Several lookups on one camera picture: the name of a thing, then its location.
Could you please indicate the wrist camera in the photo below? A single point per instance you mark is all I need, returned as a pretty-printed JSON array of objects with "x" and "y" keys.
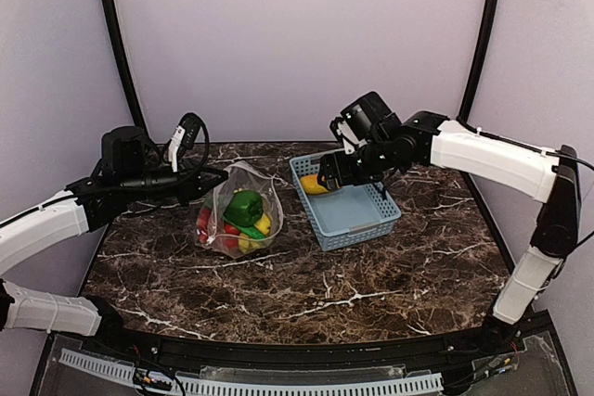
[
  {"x": 346, "y": 136},
  {"x": 184, "y": 139}
]

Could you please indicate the grey slotted cable duct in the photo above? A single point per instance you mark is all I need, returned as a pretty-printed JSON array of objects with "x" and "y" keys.
[{"x": 235, "y": 381}]

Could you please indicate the red lychee bunch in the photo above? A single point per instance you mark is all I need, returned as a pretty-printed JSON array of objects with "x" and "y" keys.
[{"x": 215, "y": 233}]

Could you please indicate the clear zip top bag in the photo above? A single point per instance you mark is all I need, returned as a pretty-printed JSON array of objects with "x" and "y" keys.
[{"x": 242, "y": 176}]

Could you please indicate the yellow banana bunch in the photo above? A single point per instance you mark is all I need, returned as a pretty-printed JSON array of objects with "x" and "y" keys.
[{"x": 248, "y": 245}]

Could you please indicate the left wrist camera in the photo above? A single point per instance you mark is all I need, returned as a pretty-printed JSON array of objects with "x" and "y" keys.
[{"x": 184, "y": 139}]

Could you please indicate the black front table rail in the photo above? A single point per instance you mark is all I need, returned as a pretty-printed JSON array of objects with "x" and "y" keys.
[{"x": 438, "y": 351}]

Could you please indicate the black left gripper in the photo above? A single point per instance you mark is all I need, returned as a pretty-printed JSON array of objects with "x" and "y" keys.
[{"x": 184, "y": 182}]

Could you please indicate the orange mango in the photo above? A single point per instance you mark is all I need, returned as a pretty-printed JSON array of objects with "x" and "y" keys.
[{"x": 312, "y": 187}]

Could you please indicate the green bell pepper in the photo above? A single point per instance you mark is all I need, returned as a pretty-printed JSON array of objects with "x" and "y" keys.
[{"x": 245, "y": 208}]

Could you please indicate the yellow corn cob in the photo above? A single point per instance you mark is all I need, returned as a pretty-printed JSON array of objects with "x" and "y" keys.
[{"x": 264, "y": 225}]

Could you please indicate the light blue plastic basket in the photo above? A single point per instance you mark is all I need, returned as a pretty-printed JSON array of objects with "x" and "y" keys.
[{"x": 352, "y": 215}]

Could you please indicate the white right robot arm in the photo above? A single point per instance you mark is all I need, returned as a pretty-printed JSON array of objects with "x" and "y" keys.
[{"x": 375, "y": 141}]

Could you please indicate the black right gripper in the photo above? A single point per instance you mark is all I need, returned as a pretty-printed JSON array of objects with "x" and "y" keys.
[{"x": 346, "y": 172}]

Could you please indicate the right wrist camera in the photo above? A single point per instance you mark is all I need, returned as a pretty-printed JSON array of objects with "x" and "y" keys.
[{"x": 346, "y": 136}]

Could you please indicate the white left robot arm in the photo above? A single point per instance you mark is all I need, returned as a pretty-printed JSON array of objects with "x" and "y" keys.
[{"x": 131, "y": 168}]

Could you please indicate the green cucumber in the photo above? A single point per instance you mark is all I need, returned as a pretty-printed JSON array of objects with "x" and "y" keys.
[{"x": 252, "y": 232}]

